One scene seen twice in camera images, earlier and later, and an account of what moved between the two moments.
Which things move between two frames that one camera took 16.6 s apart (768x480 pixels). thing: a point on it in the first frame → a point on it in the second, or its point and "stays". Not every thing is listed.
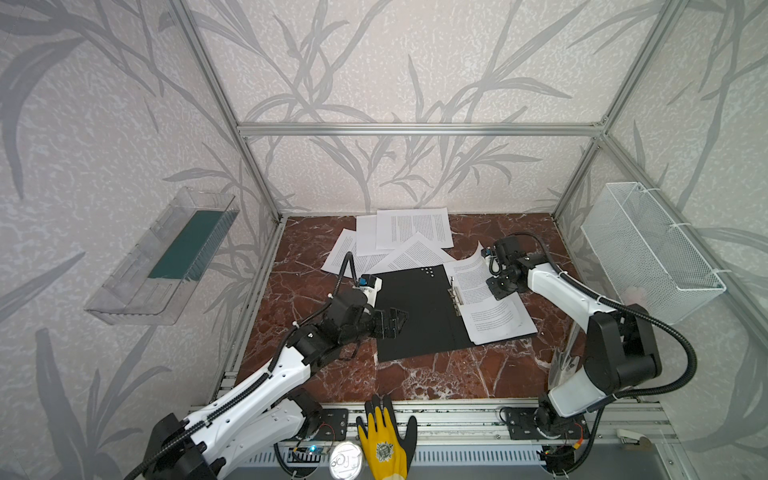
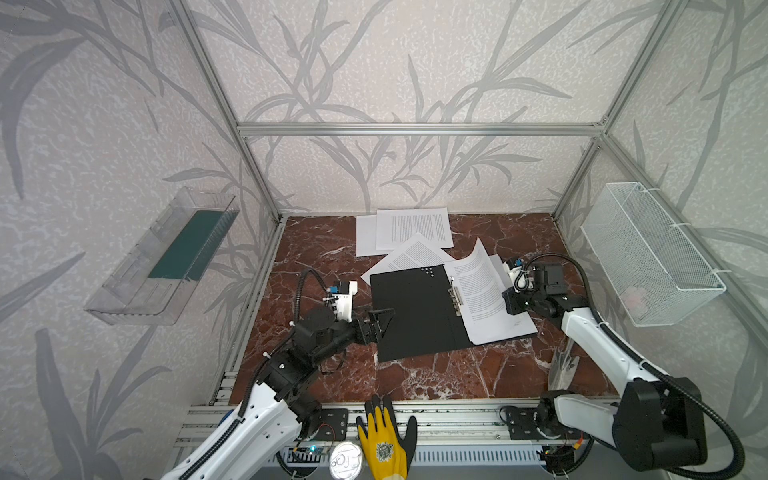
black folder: x=435 y=321 stays
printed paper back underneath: x=366 y=235 stays
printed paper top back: x=396 y=227 stays
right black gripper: x=498 y=282 → x=513 y=300
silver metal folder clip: x=455 y=295 stays
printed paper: x=347 y=242 → x=478 y=281
